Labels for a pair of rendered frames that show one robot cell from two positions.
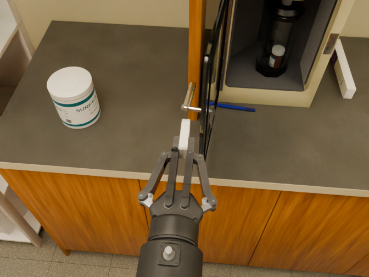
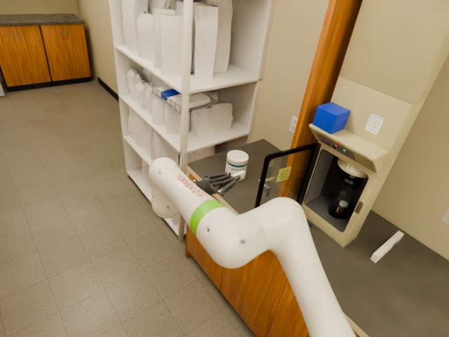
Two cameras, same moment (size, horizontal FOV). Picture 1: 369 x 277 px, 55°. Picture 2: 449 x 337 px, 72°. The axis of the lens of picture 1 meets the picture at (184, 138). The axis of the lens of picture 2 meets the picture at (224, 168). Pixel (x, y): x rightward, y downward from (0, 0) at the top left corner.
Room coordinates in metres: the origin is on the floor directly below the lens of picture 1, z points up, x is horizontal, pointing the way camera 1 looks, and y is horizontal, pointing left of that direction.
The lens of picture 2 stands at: (-0.45, -0.70, 2.10)
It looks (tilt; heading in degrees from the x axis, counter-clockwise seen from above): 35 degrees down; 43
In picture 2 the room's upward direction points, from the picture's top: 7 degrees clockwise
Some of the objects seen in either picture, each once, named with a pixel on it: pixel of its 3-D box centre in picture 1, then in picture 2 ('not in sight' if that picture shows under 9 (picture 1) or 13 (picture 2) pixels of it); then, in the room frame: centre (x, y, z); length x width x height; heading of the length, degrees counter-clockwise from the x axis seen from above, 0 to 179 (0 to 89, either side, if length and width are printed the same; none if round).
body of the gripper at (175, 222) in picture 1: (175, 219); (208, 187); (0.23, 0.01, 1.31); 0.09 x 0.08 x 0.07; 175
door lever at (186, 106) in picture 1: (195, 98); not in sight; (0.59, -0.03, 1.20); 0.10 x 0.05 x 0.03; 168
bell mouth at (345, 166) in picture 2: not in sight; (358, 162); (0.90, -0.29, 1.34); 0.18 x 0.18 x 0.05
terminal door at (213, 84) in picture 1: (212, 82); (283, 183); (0.65, -0.07, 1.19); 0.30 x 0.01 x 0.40; 168
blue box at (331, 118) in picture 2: not in sight; (331, 118); (0.75, -0.15, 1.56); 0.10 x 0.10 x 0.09; 85
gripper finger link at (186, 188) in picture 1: (187, 181); (223, 184); (0.30, 0.00, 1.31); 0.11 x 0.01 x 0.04; 173
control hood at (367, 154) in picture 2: not in sight; (343, 147); (0.75, -0.25, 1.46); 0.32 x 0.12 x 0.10; 85
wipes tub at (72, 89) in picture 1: (75, 98); (236, 165); (0.76, 0.34, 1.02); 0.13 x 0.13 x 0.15
